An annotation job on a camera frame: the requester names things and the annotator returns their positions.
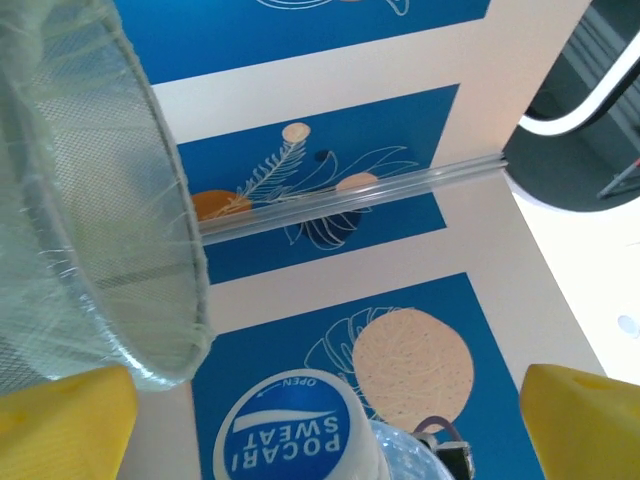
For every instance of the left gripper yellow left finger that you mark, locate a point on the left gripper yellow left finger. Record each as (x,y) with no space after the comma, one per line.
(60,430)

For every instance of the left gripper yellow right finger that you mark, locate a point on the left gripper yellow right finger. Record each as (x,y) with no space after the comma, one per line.
(590,435)

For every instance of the blue label Pocari Sweat bottle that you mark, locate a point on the blue label Pocari Sweat bottle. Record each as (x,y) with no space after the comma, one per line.
(290,435)

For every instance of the translucent green mesh bin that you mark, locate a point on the translucent green mesh bin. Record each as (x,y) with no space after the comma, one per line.
(75,200)

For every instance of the recessed ceiling light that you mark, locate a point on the recessed ceiling light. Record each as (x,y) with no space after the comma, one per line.
(630,325)

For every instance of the grey metal stand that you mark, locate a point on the grey metal stand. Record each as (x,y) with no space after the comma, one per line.
(620,182)

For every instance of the curved white light strip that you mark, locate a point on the curved white light strip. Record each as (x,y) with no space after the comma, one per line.
(575,120)

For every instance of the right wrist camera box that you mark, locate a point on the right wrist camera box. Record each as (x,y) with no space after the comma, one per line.
(452,457)

